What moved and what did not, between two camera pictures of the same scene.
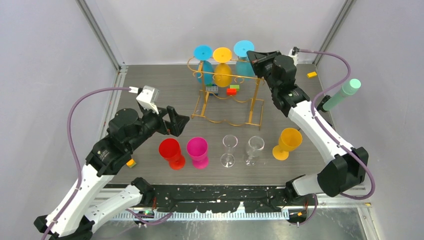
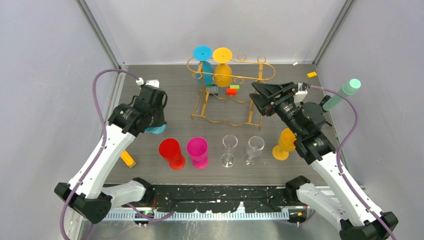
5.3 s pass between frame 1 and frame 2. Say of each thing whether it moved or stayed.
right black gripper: moved
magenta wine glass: stayed
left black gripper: moved
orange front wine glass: stayed
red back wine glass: stayed
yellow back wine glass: stayed
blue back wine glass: stayed
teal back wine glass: moved
